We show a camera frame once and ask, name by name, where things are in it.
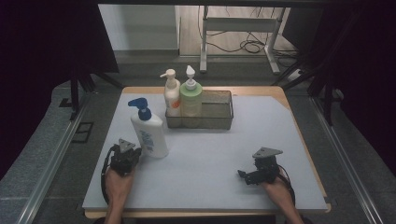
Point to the dark mesh basket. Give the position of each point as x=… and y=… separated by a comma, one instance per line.
x=214, y=118

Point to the person's right hand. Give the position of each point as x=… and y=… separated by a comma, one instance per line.
x=278, y=191

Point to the green pump bottle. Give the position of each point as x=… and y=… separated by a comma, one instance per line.
x=190, y=99

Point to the cream pump bottle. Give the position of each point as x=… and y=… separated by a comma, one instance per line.
x=172, y=96

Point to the light grey table mat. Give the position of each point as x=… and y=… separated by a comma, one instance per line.
x=211, y=174

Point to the white bottle with blue pump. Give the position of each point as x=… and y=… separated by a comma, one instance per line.
x=151, y=133

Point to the person's left hand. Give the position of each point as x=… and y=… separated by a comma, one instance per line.
x=118, y=186

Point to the white power strip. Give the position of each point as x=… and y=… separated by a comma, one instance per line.
x=295, y=75

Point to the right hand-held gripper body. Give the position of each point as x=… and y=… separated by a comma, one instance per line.
x=264, y=169

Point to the wooden table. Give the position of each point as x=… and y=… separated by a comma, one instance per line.
x=146, y=90

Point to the aluminium floor rail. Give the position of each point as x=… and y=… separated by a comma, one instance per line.
x=53, y=161
x=345, y=161

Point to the dark curtain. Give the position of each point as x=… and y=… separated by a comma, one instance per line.
x=367, y=77
x=37, y=62

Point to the black tripod stand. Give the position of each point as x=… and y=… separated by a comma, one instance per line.
x=327, y=99
x=74, y=96

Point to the white cabinet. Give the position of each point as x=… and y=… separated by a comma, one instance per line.
x=140, y=28

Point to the white desk frame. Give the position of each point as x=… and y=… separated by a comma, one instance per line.
x=239, y=24

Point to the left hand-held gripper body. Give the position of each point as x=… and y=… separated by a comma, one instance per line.
x=124, y=161

